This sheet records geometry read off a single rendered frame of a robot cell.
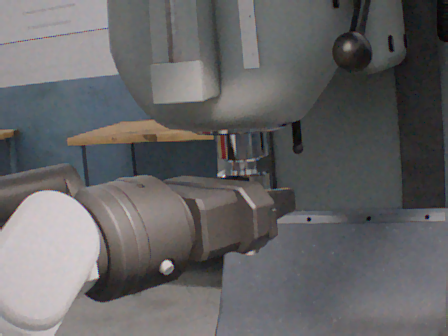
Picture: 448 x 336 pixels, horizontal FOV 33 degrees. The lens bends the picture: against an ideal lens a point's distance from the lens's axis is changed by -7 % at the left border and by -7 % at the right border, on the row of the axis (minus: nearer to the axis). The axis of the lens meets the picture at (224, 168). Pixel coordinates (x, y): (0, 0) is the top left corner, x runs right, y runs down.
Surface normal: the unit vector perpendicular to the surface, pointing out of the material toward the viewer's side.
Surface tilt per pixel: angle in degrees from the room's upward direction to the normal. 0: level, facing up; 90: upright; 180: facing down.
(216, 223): 90
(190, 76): 90
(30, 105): 90
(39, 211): 58
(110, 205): 39
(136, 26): 90
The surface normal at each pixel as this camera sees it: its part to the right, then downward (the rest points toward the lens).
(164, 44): -0.34, 0.18
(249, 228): -0.69, 0.16
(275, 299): -0.35, -0.29
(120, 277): 0.00, 0.40
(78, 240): 0.57, -0.47
